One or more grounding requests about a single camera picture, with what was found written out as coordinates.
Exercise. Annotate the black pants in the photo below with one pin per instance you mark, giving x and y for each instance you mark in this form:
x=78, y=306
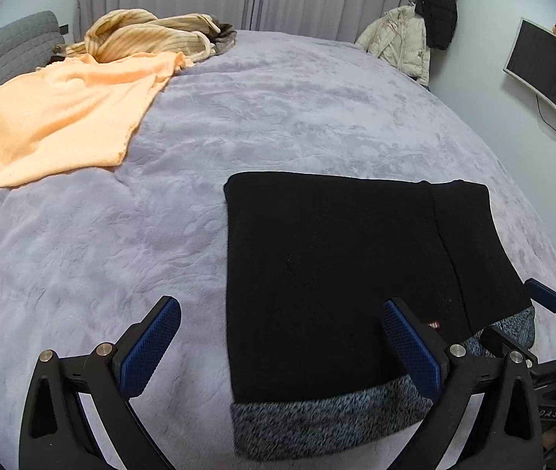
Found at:
x=332, y=264

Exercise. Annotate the grey padded headboard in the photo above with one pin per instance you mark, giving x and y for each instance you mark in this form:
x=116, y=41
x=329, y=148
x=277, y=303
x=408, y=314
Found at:
x=9, y=49

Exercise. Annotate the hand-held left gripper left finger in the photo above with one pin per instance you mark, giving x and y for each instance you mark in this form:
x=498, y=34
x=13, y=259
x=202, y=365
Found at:
x=153, y=342

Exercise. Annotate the beige puffer jacket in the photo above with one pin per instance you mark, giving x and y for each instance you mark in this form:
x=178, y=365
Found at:
x=400, y=39

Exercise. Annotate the wall-mounted television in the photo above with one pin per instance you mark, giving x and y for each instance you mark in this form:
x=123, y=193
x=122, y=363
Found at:
x=552, y=73

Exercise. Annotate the yellow ribbed sweater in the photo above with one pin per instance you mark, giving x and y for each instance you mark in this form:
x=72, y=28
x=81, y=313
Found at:
x=150, y=34

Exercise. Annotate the black puffer jacket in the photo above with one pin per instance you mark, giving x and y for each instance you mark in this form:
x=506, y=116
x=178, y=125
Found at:
x=439, y=5

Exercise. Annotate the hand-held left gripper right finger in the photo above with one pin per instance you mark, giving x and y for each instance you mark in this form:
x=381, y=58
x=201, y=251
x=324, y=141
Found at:
x=410, y=347

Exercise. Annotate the dark grey cloth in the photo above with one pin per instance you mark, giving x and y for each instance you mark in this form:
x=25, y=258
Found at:
x=224, y=39

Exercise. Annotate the grey plush bed blanket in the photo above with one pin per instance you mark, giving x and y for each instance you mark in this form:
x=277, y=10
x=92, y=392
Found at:
x=111, y=254

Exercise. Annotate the orange cloth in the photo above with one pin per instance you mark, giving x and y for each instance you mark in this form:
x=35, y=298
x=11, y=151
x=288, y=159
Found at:
x=62, y=117

